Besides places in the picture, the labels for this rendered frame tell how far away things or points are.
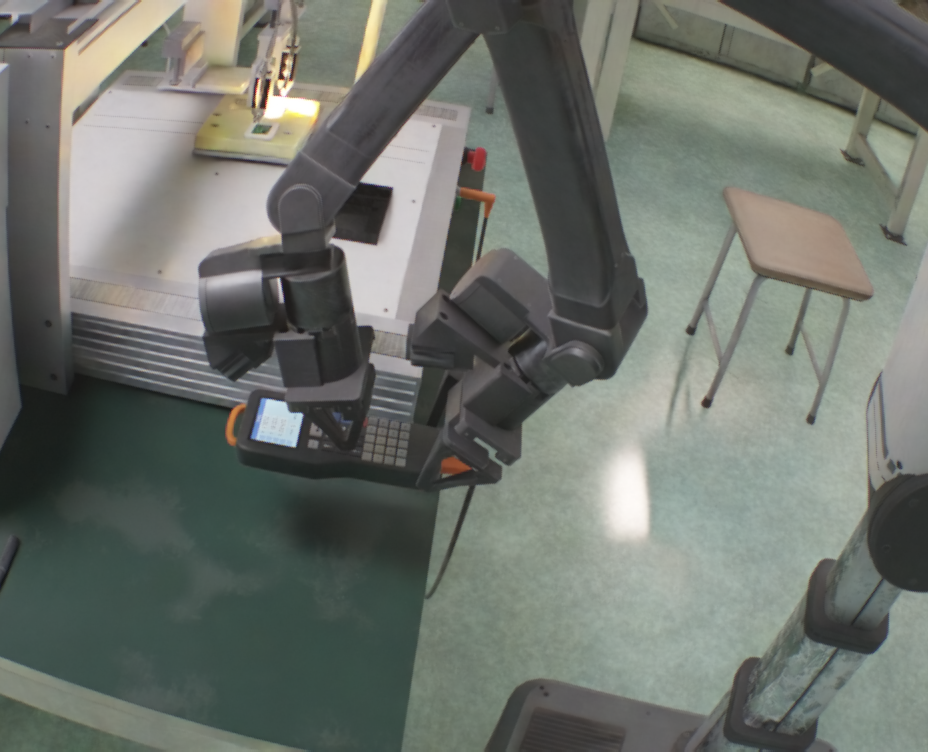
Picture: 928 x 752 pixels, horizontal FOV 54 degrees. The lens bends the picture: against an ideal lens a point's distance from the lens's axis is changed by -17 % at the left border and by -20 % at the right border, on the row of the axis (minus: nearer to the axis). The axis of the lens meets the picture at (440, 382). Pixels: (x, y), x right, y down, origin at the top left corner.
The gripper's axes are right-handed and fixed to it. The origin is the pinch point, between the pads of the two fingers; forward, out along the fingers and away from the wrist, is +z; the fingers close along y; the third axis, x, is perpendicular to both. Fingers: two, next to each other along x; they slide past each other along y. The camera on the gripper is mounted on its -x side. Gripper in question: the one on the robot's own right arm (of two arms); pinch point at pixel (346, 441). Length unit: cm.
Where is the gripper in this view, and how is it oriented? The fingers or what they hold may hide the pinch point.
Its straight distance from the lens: 101.0
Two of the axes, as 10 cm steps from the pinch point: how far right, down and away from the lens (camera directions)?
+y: -0.7, 6.3, -7.7
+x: 9.9, -0.3, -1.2
